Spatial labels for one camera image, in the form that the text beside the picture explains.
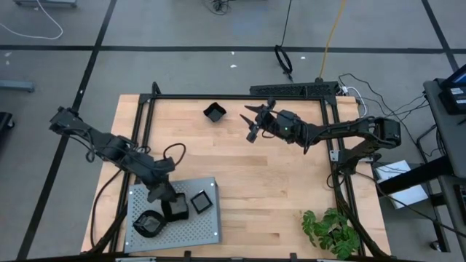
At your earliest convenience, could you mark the grey furniture foot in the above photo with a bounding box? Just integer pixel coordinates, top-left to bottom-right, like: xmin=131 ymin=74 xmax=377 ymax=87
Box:
xmin=0 ymin=79 xmax=36 ymax=93

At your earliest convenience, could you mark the grey desk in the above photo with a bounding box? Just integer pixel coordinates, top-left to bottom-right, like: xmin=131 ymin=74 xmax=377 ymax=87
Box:
xmin=423 ymin=77 xmax=466 ymax=179

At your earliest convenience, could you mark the black aluminium table frame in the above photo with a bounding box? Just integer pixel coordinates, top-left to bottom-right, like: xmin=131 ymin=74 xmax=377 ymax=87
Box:
xmin=87 ymin=82 xmax=392 ymax=262

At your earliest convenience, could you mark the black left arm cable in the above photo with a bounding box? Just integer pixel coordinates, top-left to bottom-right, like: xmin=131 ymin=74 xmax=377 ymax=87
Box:
xmin=90 ymin=169 xmax=123 ymax=248

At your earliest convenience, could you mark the black square pot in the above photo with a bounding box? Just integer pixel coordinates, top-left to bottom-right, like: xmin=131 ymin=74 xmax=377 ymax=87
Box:
xmin=189 ymin=189 xmax=215 ymax=215

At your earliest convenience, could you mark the black hanging cable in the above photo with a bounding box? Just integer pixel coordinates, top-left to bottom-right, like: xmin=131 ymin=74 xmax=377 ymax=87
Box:
xmin=274 ymin=0 xmax=294 ymax=83

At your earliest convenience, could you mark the black floor cable bundle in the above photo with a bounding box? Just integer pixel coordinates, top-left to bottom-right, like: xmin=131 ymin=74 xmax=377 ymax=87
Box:
xmin=202 ymin=0 xmax=231 ymax=16

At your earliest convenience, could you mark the grey perforated metal riser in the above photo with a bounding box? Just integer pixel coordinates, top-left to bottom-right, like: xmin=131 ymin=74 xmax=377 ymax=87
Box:
xmin=122 ymin=176 xmax=223 ymax=255

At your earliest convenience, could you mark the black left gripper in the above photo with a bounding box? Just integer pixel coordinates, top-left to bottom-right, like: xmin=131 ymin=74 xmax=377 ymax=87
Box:
xmin=139 ymin=156 xmax=180 ymax=204

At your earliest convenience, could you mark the left gripper cable loop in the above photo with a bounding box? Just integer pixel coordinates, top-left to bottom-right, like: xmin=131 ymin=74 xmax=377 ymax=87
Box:
xmin=162 ymin=142 xmax=187 ymax=169

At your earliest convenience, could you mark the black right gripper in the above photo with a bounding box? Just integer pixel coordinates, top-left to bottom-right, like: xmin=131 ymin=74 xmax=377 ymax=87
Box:
xmin=238 ymin=103 xmax=306 ymax=144

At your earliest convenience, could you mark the white paper box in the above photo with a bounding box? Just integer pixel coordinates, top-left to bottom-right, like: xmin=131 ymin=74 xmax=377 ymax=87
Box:
xmin=374 ymin=159 xmax=430 ymax=210

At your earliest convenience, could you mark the white floor cable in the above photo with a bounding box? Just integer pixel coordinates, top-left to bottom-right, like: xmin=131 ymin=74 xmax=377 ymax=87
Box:
xmin=0 ymin=0 xmax=64 ymax=41

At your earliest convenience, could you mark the black deep square mini plate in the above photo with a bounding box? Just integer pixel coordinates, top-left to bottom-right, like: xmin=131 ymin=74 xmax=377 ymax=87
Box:
xmin=161 ymin=191 xmax=191 ymax=223
xmin=202 ymin=101 xmax=227 ymax=124

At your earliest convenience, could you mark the white power adapter cable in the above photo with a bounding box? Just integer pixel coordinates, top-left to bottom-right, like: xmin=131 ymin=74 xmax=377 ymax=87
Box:
xmin=340 ymin=85 xmax=369 ymax=120

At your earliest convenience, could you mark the grey cart base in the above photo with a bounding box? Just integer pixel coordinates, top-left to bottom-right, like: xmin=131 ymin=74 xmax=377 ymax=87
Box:
xmin=12 ymin=0 xmax=78 ymax=9

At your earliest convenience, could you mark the black floor object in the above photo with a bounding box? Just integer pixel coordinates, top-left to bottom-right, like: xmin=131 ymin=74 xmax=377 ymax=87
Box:
xmin=0 ymin=111 xmax=15 ymax=132

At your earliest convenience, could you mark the green monstera plant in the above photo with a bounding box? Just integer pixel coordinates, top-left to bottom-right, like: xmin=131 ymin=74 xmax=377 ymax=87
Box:
xmin=300 ymin=207 xmax=362 ymax=261

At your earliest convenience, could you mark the black laptop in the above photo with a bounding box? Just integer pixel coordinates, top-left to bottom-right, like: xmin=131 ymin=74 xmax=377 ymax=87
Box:
xmin=438 ymin=64 xmax=466 ymax=116

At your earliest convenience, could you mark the thick yellow hanging cable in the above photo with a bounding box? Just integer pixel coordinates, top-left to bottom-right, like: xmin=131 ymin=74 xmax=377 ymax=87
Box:
xmin=318 ymin=0 xmax=347 ymax=79

